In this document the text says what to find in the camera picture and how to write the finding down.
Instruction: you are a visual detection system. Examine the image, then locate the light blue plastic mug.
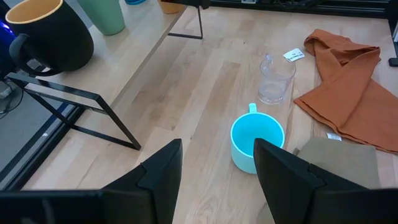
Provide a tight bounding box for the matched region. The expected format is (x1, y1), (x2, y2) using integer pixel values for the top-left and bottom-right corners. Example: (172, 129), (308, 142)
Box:
(229, 103), (285, 175)

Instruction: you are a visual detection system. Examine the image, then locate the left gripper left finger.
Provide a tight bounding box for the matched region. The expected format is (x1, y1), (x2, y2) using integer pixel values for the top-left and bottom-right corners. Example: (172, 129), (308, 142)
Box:
(0, 138), (183, 224)

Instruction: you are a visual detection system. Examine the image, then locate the orange cloth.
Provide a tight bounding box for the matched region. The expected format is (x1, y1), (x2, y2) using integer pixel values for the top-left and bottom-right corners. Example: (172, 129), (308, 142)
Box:
(294, 29), (398, 155)

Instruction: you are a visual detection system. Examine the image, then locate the green plastic cup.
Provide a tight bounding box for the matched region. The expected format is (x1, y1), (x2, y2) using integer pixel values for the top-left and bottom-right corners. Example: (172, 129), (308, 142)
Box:
(76, 0), (126, 36)

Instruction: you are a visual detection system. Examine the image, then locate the wooden shelf with black legs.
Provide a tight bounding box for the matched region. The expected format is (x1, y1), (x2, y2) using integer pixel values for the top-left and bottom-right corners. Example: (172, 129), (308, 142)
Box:
(6, 0), (205, 151)

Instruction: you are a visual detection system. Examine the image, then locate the orange plastic cup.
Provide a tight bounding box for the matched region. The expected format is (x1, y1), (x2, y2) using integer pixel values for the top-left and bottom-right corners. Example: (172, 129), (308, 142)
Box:
(157, 0), (187, 15)

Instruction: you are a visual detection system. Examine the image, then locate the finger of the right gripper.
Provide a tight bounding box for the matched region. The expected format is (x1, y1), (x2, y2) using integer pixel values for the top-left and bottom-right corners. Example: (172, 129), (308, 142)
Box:
(161, 0), (211, 9)

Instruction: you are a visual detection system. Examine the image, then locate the black mug yellow inside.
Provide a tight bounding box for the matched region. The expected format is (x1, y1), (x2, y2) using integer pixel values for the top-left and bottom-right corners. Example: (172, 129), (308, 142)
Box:
(5, 0), (95, 77)

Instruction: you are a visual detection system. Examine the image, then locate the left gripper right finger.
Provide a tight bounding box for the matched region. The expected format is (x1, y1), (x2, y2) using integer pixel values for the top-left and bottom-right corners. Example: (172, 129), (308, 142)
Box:
(253, 138), (398, 224)

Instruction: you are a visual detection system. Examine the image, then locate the clear glass mug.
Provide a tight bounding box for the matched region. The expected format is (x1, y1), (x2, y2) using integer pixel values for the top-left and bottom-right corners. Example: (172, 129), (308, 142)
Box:
(257, 53), (297, 105)

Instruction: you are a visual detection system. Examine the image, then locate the white printed cloth tag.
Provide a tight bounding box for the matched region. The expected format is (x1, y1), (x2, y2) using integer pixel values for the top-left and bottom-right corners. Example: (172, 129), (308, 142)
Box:
(282, 48), (306, 63)

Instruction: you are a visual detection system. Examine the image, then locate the tan cloth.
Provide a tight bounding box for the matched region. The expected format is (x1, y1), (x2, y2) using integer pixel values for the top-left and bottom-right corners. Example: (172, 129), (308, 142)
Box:
(292, 136), (382, 190)

